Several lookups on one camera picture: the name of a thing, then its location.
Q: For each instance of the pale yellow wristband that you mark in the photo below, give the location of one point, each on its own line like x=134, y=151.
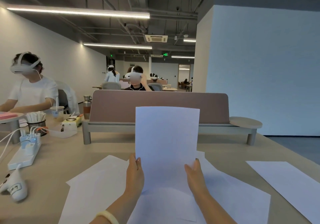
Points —
x=108, y=216

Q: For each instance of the beige desk shelf stand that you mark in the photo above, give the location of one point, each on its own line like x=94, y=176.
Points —
x=245, y=125

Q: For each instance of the pink desk divider panel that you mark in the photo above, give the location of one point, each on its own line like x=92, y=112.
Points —
x=112, y=106

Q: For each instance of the ceiling air conditioner vent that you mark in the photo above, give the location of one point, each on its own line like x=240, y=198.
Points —
x=156, y=38

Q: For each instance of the white and yellow box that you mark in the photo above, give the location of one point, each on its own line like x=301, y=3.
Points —
x=71, y=124

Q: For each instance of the plastic drink cup with straw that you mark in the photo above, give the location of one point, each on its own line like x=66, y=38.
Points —
x=57, y=112

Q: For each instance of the white paper sheet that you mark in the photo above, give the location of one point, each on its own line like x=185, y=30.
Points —
x=290, y=181
x=166, y=144
x=97, y=189
x=232, y=196

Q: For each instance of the white jacket on chair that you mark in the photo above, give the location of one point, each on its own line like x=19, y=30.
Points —
x=70, y=96

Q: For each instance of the short ceiling light strip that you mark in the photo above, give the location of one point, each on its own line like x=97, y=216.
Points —
x=189, y=40
x=182, y=56

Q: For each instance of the pink notepad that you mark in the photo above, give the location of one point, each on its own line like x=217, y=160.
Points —
x=7, y=116

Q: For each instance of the person's right hand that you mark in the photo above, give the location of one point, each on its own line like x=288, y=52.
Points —
x=196, y=181

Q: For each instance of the grey office chair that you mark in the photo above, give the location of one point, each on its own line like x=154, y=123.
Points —
x=111, y=86
x=156, y=86

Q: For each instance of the white headset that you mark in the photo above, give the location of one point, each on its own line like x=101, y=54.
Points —
x=136, y=76
x=21, y=66

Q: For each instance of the person's left hand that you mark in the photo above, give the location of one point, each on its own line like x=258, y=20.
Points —
x=133, y=179

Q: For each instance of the white labelled handheld device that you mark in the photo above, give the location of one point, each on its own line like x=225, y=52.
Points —
x=16, y=187

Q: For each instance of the long ceiling light strip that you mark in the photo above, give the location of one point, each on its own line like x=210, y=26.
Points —
x=117, y=46
x=80, y=12

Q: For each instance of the white plug-in charger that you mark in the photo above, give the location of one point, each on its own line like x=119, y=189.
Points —
x=35, y=132
x=26, y=140

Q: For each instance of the steel and brown bottle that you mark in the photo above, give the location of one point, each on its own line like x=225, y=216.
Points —
x=87, y=106

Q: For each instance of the person's right forearm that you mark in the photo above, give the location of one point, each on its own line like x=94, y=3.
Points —
x=212, y=211

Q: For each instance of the round beige side stand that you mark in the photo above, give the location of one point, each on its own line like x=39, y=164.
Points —
x=12, y=124

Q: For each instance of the black cup of white sticks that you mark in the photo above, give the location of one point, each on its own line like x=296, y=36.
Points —
x=37, y=124

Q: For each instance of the person's right thumb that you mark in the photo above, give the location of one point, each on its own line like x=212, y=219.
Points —
x=188, y=170

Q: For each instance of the white power strip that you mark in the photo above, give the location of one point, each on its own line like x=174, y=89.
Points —
x=21, y=160

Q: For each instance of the person's left forearm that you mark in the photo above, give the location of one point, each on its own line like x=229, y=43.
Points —
x=120, y=208

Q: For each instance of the person's left thumb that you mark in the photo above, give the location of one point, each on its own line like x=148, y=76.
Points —
x=138, y=163

